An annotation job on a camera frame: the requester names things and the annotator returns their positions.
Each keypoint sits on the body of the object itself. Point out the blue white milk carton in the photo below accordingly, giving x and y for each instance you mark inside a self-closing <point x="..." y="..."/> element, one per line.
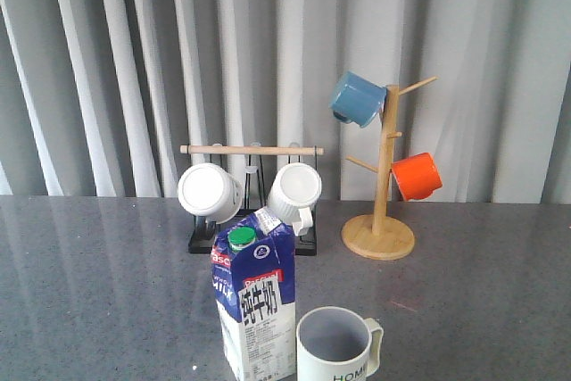
<point x="252" y="274"/>

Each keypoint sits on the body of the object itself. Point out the cream HOME mug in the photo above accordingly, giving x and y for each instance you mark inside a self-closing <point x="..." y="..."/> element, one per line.
<point x="334" y="343"/>

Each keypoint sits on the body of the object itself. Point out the ribbed white mug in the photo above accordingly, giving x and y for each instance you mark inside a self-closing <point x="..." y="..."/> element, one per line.
<point x="294" y="192"/>

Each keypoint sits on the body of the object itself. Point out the smooth white mug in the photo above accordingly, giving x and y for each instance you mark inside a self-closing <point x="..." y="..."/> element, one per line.
<point x="206" y="190"/>

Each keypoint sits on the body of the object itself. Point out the blue mug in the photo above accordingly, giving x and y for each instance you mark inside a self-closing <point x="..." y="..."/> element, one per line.
<point x="356" y="99"/>

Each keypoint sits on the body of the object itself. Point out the wooden mug tree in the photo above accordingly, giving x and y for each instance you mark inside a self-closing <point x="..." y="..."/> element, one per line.
<point x="378" y="236"/>

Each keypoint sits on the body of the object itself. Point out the orange mug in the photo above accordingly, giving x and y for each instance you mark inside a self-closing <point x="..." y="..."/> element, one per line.
<point x="417" y="177"/>

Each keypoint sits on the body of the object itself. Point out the grey pleated curtain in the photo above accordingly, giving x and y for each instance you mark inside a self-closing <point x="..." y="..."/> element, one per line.
<point x="97" y="96"/>

